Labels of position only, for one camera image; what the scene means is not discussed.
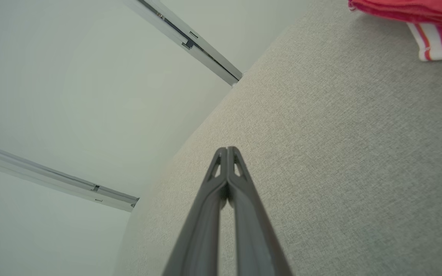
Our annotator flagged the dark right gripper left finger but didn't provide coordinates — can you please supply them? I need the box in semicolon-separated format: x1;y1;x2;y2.
162;147;229;276

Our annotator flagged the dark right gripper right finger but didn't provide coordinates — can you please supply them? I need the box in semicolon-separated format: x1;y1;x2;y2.
227;146;294;276

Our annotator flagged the red shirt with white sleeves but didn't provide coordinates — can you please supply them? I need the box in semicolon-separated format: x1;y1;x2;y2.
348;0;442;29

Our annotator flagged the grey fabric sofa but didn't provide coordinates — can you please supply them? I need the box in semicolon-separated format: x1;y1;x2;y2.
114;0;442;276

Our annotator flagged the grey horizontal wall rail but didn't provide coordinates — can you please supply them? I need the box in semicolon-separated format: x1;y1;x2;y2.
0;140;140;212

